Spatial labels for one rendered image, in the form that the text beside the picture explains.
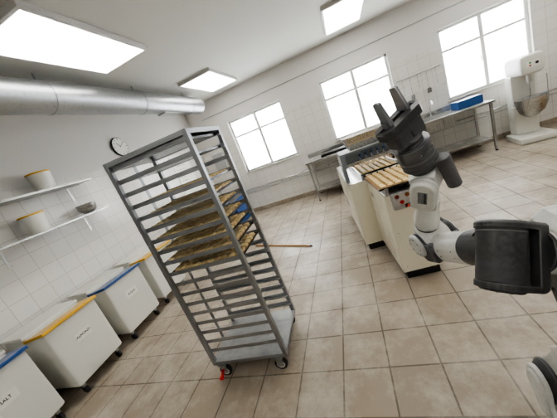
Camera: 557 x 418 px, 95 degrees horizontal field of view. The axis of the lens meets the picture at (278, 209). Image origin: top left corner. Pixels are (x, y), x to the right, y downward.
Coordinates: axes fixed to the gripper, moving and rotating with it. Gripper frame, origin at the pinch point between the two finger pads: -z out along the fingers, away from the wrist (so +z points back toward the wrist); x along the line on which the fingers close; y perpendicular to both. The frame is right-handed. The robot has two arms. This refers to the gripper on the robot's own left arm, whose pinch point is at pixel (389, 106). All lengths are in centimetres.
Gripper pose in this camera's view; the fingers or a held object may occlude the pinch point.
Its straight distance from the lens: 67.9
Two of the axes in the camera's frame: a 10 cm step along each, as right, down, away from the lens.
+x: 7.0, -7.1, 0.5
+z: 6.3, 6.5, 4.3
